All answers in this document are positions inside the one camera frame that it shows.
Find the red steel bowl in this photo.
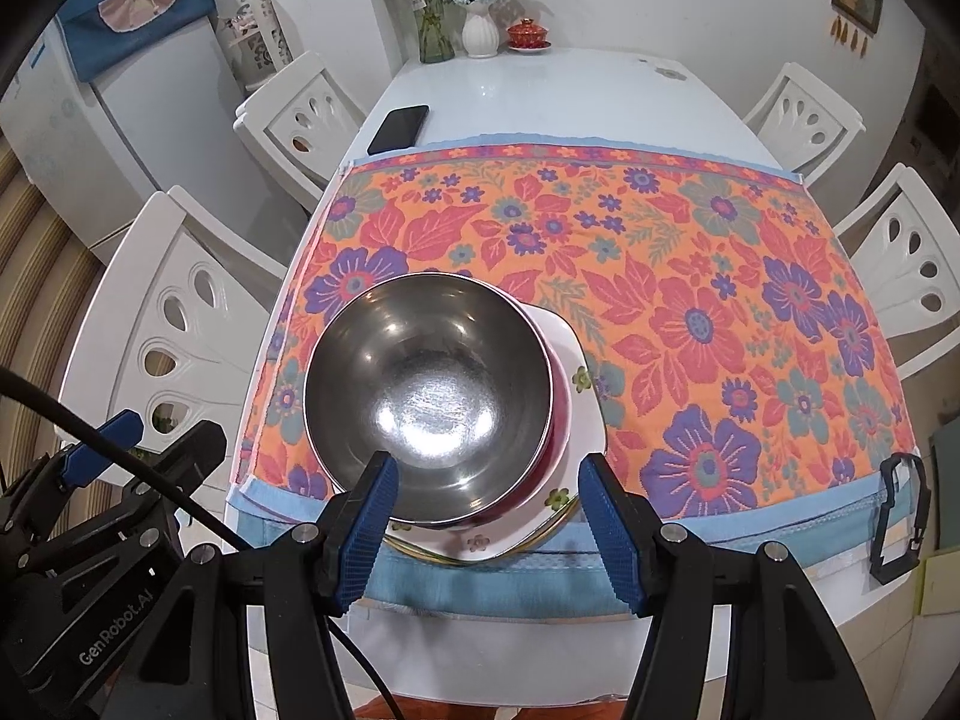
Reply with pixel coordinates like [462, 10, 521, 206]
[302, 274, 575, 530]

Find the green board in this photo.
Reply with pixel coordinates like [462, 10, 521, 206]
[926, 427, 960, 563]

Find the black smartphone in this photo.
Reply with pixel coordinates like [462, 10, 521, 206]
[366, 105, 431, 155]

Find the glass vase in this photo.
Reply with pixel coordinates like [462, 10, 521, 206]
[415, 0, 457, 65]

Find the white dining chair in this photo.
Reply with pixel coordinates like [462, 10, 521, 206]
[232, 51, 368, 215]
[742, 62, 865, 188]
[56, 186, 308, 533]
[831, 163, 960, 383]

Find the white refrigerator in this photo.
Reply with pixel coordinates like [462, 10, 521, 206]
[0, 0, 260, 252]

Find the black cable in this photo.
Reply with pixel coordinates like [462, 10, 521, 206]
[0, 366, 402, 720]

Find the white ribbed vase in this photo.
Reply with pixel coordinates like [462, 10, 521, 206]
[461, 4, 500, 59]

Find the blue refrigerator cover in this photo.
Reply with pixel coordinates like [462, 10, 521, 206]
[56, 0, 218, 83]

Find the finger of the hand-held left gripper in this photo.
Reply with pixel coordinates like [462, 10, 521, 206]
[120, 420, 228, 533]
[0, 409, 145, 535]

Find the white green-flower angular plate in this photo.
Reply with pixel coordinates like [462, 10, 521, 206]
[386, 514, 582, 563]
[386, 304, 607, 563]

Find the red lidded teacup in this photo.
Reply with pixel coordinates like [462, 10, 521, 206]
[506, 17, 554, 53]

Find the hanging yellow ornament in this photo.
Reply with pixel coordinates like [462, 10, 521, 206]
[829, 19, 871, 57]

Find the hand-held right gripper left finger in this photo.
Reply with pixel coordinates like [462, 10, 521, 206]
[150, 450, 401, 720]

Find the white corner shelf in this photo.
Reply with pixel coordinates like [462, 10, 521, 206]
[217, 0, 293, 91]

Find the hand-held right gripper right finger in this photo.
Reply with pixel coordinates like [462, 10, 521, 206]
[576, 451, 848, 720]

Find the black carabiner clip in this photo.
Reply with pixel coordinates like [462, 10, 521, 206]
[870, 452, 933, 584]

